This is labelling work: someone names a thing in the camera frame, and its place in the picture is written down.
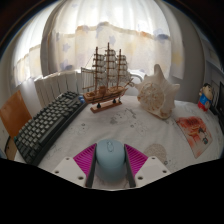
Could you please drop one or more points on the white star-print curtain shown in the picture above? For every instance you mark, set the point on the white star-print curtain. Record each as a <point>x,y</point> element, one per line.
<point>110,33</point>

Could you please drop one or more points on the wooden model sailing ship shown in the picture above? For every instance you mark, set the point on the wooden model sailing ship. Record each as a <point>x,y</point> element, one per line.
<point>103,95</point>

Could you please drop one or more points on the wooden chair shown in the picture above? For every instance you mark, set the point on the wooden chair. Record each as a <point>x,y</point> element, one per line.
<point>15,115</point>

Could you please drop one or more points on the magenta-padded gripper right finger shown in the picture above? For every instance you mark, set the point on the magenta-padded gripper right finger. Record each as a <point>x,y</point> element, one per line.
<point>136,160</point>

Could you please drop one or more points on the light blue computer mouse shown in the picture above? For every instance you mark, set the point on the light blue computer mouse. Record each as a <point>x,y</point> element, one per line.
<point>110,160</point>

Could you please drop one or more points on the white radiator pipe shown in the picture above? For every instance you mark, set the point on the white radiator pipe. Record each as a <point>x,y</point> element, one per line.
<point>138,74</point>

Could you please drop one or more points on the cartoon boy figurine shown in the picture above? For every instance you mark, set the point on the cartoon boy figurine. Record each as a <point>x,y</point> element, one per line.
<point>205,98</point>

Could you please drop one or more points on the dark mechanical keyboard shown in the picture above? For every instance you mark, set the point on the dark mechanical keyboard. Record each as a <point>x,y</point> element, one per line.
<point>46,128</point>

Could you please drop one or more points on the large white conch shell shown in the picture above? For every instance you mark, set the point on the large white conch shell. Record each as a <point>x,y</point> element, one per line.
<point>156,96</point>

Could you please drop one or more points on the red printed mouse pad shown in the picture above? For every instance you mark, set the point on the red printed mouse pad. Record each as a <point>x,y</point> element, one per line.
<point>196,135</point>

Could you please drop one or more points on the white wall shelf unit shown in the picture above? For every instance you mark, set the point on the white wall shelf unit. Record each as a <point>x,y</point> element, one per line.
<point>215,53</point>

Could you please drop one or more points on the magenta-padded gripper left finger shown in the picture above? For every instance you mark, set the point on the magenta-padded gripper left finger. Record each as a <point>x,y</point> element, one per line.
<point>83,160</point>

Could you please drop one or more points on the white radiator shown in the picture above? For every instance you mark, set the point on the white radiator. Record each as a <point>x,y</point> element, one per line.
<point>53,86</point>

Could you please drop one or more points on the white printed tablecloth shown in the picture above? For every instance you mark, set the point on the white printed tablecloth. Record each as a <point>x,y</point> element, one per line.
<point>133,128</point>

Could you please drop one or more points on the black monitor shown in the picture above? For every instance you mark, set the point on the black monitor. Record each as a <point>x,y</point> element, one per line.
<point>221,100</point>

